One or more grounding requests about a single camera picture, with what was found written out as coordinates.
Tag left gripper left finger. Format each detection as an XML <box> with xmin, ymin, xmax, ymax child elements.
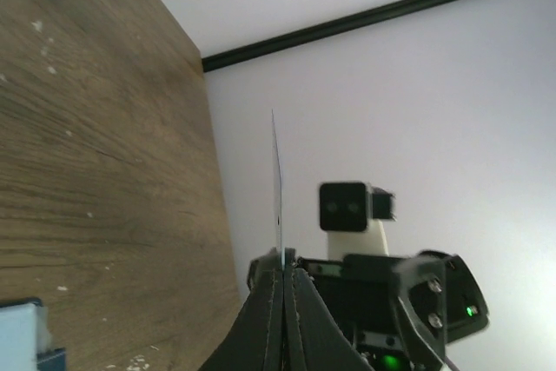
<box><xmin>201</xmin><ymin>248</ymin><xmax>284</xmax><ymax>371</ymax></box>

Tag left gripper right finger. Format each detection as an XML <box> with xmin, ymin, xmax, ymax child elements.
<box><xmin>282</xmin><ymin>248</ymin><xmax>371</xmax><ymax>371</ymax></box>

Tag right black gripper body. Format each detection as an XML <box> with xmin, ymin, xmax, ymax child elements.
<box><xmin>299</xmin><ymin>250</ymin><xmax>489</xmax><ymax>370</ymax></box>

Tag thin card seen edge-on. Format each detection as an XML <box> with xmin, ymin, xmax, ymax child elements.
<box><xmin>271</xmin><ymin>111</ymin><xmax>285</xmax><ymax>269</ymax></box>

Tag blue leather card holder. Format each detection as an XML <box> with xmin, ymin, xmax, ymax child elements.
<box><xmin>1</xmin><ymin>297</ymin><xmax>67</xmax><ymax>371</ymax></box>

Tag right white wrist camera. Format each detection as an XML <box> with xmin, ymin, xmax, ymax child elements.
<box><xmin>318</xmin><ymin>181</ymin><xmax>395</xmax><ymax>261</ymax></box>

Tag right black frame post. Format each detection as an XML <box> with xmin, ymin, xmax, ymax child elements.
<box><xmin>202</xmin><ymin>0</ymin><xmax>460</xmax><ymax>73</ymax></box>

